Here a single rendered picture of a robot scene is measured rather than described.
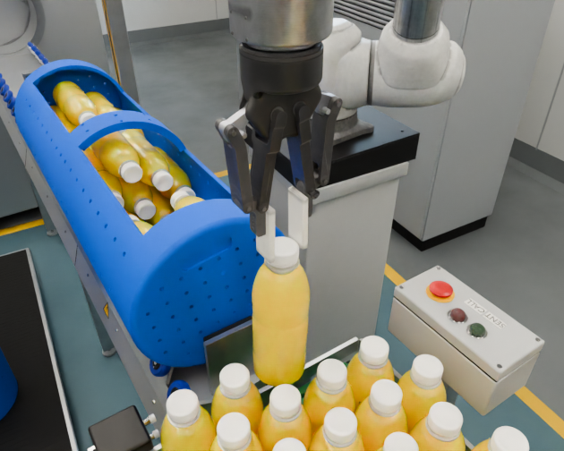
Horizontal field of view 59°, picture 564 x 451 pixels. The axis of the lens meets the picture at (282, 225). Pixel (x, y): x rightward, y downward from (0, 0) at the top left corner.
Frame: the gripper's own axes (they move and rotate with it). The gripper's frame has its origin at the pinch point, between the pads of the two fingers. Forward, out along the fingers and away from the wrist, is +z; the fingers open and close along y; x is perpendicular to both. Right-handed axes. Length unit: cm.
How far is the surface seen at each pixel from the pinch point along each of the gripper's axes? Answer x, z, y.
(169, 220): -20.3, 8.9, 6.0
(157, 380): -19.1, 39.1, 13.2
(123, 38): -158, 21, -32
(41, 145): -72, 16, 14
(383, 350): 7.7, 20.9, -11.4
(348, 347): -3.7, 34.5, -16.0
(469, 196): -90, 106, -173
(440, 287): 3.6, 20.6, -27.1
